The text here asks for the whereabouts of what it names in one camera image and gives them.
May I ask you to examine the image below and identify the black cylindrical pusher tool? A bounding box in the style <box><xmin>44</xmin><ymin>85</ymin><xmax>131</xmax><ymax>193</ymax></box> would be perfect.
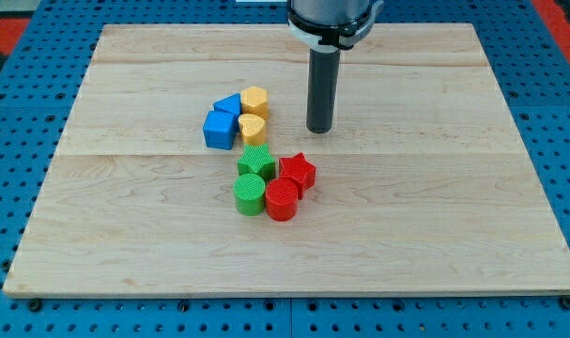
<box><xmin>306</xmin><ymin>50</ymin><xmax>340</xmax><ymax>134</ymax></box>

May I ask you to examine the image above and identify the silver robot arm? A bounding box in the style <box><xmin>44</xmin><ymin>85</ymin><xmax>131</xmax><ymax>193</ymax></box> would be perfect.
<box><xmin>289</xmin><ymin>0</ymin><xmax>371</xmax><ymax>25</ymax></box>

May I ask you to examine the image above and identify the red star block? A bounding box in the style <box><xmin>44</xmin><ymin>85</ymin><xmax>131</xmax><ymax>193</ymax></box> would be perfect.
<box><xmin>279</xmin><ymin>152</ymin><xmax>317</xmax><ymax>199</ymax></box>

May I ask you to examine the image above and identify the red cylinder block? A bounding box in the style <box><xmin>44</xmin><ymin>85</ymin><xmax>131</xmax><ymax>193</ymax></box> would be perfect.
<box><xmin>265</xmin><ymin>178</ymin><xmax>298</xmax><ymax>222</ymax></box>

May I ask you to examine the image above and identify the green star block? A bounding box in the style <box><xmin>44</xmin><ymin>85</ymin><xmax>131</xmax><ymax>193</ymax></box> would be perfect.
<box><xmin>237</xmin><ymin>144</ymin><xmax>276</xmax><ymax>181</ymax></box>

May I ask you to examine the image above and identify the green cylinder block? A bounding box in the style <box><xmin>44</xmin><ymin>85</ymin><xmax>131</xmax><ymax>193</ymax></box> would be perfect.
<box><xmin>233</xmin><ymin>174</ymin><xmax>266</xmax><ymax>216</ymax></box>

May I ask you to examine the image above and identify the yellow heart block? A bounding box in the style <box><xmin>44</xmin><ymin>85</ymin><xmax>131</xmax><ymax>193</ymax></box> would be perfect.
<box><xmin>239</xmin><ymin>114</ymin><xmax>267</xmax><ymax>146</ymax></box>

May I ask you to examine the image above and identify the blue cube block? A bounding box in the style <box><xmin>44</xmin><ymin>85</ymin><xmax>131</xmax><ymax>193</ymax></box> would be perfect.
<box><xmin>203</xmin><ymin>111</ymin><xmax>237</xmax><ymax>150</ymax></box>

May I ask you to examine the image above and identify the yellow hexagon block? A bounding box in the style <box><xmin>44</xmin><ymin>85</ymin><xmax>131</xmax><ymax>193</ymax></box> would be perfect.
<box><xmin>240</xmin><ymin>86</ymin><xmax>270</xmax><ymax>120</ymax></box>

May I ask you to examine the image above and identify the blue triangle block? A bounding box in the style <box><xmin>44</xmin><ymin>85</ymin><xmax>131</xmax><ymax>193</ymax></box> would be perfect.
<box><xmin>213</xmin><ymin>93</ymin><xmax>241</xmax><ymax>117</ymax></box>

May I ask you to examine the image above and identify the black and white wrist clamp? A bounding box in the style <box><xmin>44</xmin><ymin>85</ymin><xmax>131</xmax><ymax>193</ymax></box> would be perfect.
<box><xmin>287</xmin><ymin>0</ymin><xmax>384</xmax><ymax>53</ymax></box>

